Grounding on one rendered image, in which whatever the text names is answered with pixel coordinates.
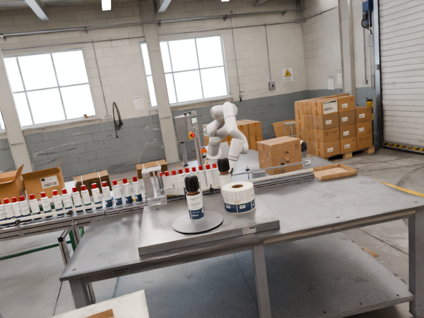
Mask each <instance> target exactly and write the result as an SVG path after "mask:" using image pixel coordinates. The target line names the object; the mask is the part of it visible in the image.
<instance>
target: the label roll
mask: <svg viewBox="0 0 424 318"><path fill-rule="evenodd" d="M222 193H223V202H224V207H225V211H226V212H227V213H232V214H241V213H247V212H250V211H252V210H253V209H254V208H255V207H256V203H255V197H254V187H253V183H251V182H232V183H229V184H226V185H224V186H223V187H222Z"/></svg>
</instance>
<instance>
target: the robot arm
mask: <svg viewBox="0 0 424 318"><path fill-rule="evenodd" d="M237 112H238V110H237V107H236V105H234V104H232V103H230V102H225V103H224V104H223V105H217V106H214V107H213V108H212V109H211V115H212V117H213V118H214V119H215V121H213V122H212V123H210V124H208V125H207V127H206V130H205V133H206V135H207V136H208V137H210V138H209V143H208V146H207V147H206V149H207V153H206V155H207V157H208V158H209V159H210V160H216V159H218V158H219V157H221V149H220V143H221V141H222V140H223V139H225V138H226V137H227V136H228V135H231V136H233V137H234V138H233V139H232V142H231V145H230V151H229V154H228V160H229V164H230V169H229V172H230V173H231V177H232V173H234V171H235V166H236V162H237V161H238V160H239V155H240V154H246V153H248V151H249V147H248V143H247V139H246V137H245V136H244V135H243V134H242V133H241V132H240V131H239V130H238V128H237V122H236V118H235V116H236V115H237Z"/></svg>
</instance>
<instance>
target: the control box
mask: <svg viewBox="0 0 424 318"><path fill-rule="evenodd" d="M194 116H196V114H191V115H189V114H187V116H184V115H182V116H178V117H175V125H176V130H177V137H178V142H186V141H191V140H193V139H196V138H198V137H199V130H196V131H192V126H195V125H197V123H195V124H192V123H191V117H194ZM192 133H194V134H195V137H194V138H192V137H191V136H190V134H192Z"/></svg>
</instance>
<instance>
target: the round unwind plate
mask: <svg viewBox="0 0 424 318"><path fill-rule="evenodd" d="M204 218H205V220H204V221H203V222H202V223H198V224H193V223H191V222H190V216H189V214H186V215H183V216H181V217H179V218H177V219H176V220H175V221H174V222H173V224H172V226H173V229H174V230H176V231H178V232H183V233H196V232H203V231H206V230H209V229H212V228H214V227H216V226H218V225H219V224H220V223H221V222H222V221H223V216H222V215H221V214H219V213H217V212H214V211H204Z"/></svg>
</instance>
